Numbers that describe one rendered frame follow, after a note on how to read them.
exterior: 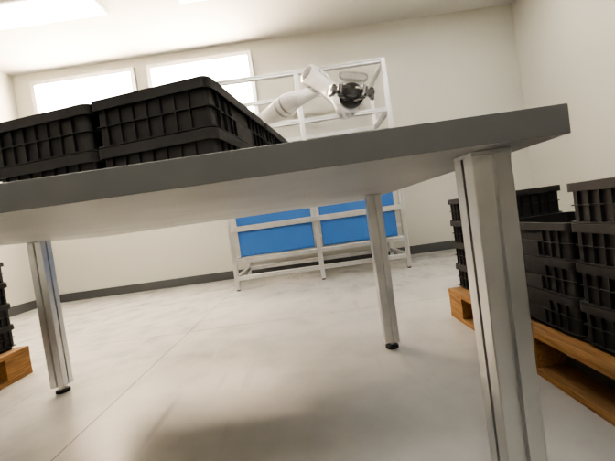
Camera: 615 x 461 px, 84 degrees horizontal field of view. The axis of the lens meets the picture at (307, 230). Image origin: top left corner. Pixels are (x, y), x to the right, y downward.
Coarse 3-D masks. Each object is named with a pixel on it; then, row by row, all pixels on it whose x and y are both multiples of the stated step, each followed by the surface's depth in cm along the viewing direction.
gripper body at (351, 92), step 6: (348, 84) 102; (354, 84) 102; (348, 90) 97; (354, 90) 97; (348, 96) 99; (354, 96) 98; (342, 102) 103; (348, 102) 103; (354, 102) 103; (360, 102) 104; (348, 108) 104; (354, 108) 105
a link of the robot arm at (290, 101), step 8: (320, 72) 141; (312, 88) 143; (280, 96) 155; (288, 96) 153; (296, 96) 152; (304, 96) 151; (312, 96) 148; (280, 104) 154; (288, 104) 153; (296, 104) 153; (288, 112) 156
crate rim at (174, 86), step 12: (168, 84) 74; (180, 84) 74; (192, 84) 73; (204, 84) 73; (216, 84) 76; (120, 96) 76; (132, 96) 76; (144, 96) 75; (156, 96) 75; (228, 96) 83; (96, 108) 78; (108, 108) 77; (240, 108) 90
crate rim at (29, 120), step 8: (80, 104) 78; (88, 104) 79; (48, 112) 80; (56, 112) 80; (64, 112) 79; (72, 112) 79; (80, 112) 78; (88, 112) 79; (16, 120) 82; (24, 120) 81; (32, 120) 81; (40, 120) 80; (48, 120) 80; (56, 120) 80; (0, 128) 83; (8, 128) 82; (16, 128) 82
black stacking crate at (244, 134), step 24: (168, 96) 75; (192, 96) 74; (216, 96) 77; (120, 120) 77; (144, 120) 77; (168, 120) 76; (192, 120) 75; (216, 120) 77; (240, 120) 92; (120, 144) 77
